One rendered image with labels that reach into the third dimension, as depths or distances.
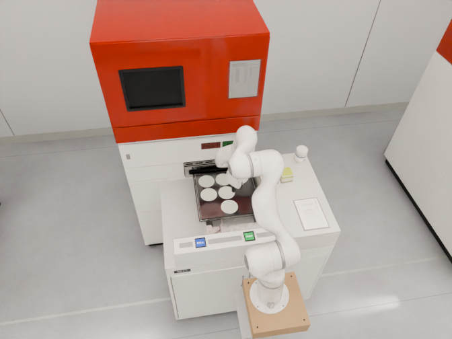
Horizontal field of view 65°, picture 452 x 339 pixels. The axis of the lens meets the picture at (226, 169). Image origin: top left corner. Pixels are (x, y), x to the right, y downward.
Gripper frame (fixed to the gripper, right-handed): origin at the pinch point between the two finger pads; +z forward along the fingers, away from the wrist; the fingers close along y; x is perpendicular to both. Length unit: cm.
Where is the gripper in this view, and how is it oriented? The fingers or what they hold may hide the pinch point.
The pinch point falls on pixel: (234, 188)
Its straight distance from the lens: 207.6
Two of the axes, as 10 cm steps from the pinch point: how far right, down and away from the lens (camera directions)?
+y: 7.8, 4.7, -4.1
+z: -0.2, 6.8, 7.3
